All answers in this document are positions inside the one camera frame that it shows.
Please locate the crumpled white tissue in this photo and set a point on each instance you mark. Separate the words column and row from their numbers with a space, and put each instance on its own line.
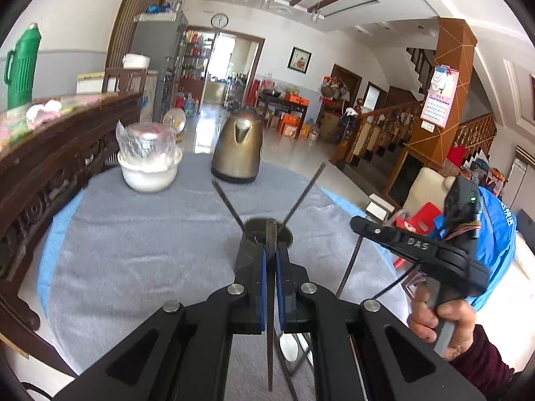
column 41, row 110

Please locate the person's right hand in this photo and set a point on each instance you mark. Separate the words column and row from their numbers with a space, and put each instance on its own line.
column 459, row 321

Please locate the red plastic stool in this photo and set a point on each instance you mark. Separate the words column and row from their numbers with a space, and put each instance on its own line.
column 422, row 217

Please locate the grey refrigerator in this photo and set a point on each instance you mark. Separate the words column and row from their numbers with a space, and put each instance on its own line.
column 154, row 58

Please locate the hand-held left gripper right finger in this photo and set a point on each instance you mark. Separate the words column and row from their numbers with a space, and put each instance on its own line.
column 281, row 288

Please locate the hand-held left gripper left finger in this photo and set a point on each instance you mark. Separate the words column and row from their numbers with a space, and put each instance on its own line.
column 262, row 288

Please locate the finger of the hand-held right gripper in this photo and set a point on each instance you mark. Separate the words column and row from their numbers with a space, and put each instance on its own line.
column 397, row 240

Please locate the green thermos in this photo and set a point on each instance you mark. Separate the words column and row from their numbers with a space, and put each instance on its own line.
column 23, row 71

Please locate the round wall clock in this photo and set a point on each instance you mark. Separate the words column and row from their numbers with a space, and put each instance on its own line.
column 219, row 20

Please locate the wooden stair railing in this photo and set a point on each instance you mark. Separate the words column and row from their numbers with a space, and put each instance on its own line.
column 397, row 125

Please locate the blue jacket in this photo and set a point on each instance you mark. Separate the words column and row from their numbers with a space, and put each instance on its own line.
column 497, row 234

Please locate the carved wooden sideboard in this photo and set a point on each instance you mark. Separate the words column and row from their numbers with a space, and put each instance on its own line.
column 50, row 163

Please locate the grey table cloth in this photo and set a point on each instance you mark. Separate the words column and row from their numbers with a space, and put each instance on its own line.
column 146, row 250

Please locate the framed wall picture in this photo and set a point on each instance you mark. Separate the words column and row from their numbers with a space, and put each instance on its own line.
column 299, row 58

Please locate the blue table cover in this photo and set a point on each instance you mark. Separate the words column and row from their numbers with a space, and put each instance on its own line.
column 46, row 259

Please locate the orange wooden pillar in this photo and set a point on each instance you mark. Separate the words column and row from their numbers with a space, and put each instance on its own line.
column 447, row 92

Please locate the orange box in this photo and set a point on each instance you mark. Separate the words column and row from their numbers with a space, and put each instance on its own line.
column 296, row 100

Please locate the pink wall calendar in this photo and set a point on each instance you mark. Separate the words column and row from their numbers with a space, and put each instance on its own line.
column 439, row 96

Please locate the white cardboard box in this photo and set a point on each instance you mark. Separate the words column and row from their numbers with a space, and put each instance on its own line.
column 378, row 209

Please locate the white chest freezer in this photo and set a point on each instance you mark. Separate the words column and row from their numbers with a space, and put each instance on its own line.
column 90, row 81

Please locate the wooden chair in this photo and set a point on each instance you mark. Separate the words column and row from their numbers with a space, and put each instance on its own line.
column 121, row 79

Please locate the bronze electric kettle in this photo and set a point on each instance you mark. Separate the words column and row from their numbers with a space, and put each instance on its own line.
column 236, row 150

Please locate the dark wooden side table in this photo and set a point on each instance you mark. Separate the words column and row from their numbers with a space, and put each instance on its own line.
column 282, row 106

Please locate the person's right forearm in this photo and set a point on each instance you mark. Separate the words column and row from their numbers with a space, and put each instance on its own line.
column 489, row 363

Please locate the white plastic container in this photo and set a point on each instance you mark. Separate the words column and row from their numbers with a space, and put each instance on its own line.
column 136, row 60

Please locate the white bowl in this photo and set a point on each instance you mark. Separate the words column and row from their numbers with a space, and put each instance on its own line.
column 146, row 175

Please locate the plastic-wrapped metal bowl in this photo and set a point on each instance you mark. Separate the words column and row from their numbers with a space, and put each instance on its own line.
column 146, row 140

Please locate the white desk fan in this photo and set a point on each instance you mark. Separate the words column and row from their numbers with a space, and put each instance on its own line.
column 173, row 119

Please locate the dark utensil holder cup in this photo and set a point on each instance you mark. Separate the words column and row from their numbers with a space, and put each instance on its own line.
column 255, row 234

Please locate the cream armchair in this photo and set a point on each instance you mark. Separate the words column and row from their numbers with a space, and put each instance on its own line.
column 426, row 183

